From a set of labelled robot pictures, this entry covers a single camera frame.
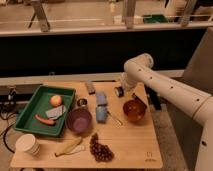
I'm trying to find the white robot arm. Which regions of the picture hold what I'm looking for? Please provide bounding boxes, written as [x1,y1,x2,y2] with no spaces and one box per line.
[120,53,213,171]

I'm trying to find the brown wooden bowl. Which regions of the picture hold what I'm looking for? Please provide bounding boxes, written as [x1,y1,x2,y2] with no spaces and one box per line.
[123,100,146,122]

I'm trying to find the purple bowl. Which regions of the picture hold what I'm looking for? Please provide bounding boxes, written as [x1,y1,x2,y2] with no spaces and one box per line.
[66,108,92,133]

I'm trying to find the black tape roll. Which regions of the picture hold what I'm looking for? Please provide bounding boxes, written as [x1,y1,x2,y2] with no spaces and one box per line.
[114,86,124,97]

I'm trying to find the black marker pen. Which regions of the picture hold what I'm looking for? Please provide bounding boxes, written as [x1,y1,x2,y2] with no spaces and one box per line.
[132,93,147,108]

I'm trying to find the blue sponge block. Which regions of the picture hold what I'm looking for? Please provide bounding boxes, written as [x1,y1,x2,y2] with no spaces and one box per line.
[96,92,107,106]

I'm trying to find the metal spoon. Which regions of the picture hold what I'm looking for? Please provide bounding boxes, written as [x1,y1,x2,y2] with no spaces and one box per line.
[108,111,123,126]

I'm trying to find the small metal cup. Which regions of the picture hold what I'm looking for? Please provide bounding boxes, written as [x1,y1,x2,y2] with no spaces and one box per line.
[77,98,88,107]

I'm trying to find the dark red grape bunch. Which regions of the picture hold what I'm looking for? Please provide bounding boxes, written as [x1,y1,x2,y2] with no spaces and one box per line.
[90,133,114,162]

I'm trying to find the red yellow apple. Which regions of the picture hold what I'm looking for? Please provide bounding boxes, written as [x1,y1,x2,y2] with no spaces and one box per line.
[50,95,62,107]

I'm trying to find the green box in background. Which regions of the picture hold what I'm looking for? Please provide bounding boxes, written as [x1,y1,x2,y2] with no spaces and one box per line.
[143,14,167,23]

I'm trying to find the grey cloth piece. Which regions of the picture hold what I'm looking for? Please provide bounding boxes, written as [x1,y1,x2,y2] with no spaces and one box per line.
[46,105,66,120]

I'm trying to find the yellow banana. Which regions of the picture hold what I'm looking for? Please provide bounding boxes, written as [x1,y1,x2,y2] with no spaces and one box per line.
[54,137,82,157]

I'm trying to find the red sausage toy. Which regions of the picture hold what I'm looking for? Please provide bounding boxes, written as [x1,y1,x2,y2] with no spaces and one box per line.
[35,114,55,125]

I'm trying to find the green plastic tray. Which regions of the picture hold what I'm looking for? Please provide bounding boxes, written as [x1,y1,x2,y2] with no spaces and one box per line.
[14,85,75,137]

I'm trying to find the white paper cup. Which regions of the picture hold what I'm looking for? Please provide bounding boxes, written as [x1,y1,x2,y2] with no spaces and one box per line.
[15,134,40,155]

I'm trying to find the black cables on floor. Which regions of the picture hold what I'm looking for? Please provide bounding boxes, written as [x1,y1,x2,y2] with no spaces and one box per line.
[0,99,21,154]

